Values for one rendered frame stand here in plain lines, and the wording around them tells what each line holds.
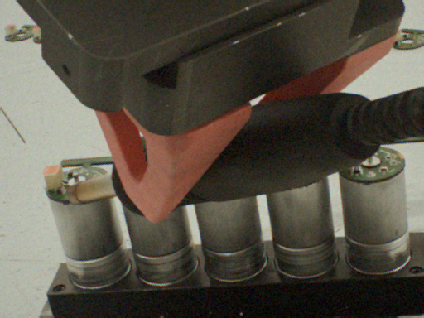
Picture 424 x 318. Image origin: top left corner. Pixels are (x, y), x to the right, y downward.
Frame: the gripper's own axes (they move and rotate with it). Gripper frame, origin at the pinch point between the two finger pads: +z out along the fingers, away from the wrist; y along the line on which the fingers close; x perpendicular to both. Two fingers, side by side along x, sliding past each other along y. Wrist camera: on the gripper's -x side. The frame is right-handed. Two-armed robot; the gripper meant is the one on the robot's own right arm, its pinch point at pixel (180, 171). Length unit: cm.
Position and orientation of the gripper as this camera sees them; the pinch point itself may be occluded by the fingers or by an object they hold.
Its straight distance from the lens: 25.7
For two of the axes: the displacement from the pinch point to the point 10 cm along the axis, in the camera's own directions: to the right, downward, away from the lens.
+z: -1.6, 6.5, 7.4
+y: -7.6, 4.0, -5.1
